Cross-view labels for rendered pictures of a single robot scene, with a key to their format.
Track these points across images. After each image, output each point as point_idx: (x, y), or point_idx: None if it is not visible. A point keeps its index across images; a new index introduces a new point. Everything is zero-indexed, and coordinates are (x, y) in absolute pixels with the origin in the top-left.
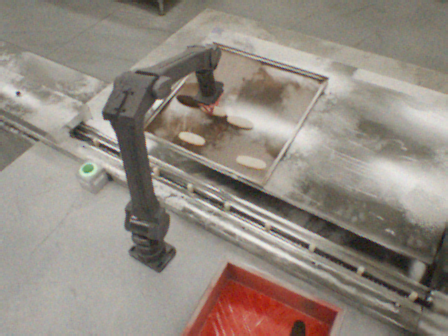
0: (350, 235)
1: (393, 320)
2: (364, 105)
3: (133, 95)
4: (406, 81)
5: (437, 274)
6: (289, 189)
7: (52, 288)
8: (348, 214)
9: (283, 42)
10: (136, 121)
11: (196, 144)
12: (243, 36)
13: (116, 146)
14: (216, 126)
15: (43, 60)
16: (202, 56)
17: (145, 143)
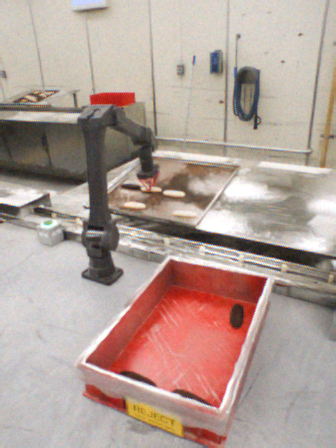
0: (272, 257)
1: (317, 292)
2: (269, 178)
3: (100, 110)
4: None
5: None
6: (217, 226)
7: (11, 299)
8: (267, 235)
9: None
10: (102, 122)
11: (138, 208)
12: (172, 152)
13: (71, 218)
14: (154, 198)
15: (10, 184)
16: (144, 128)
17: (105, 152)
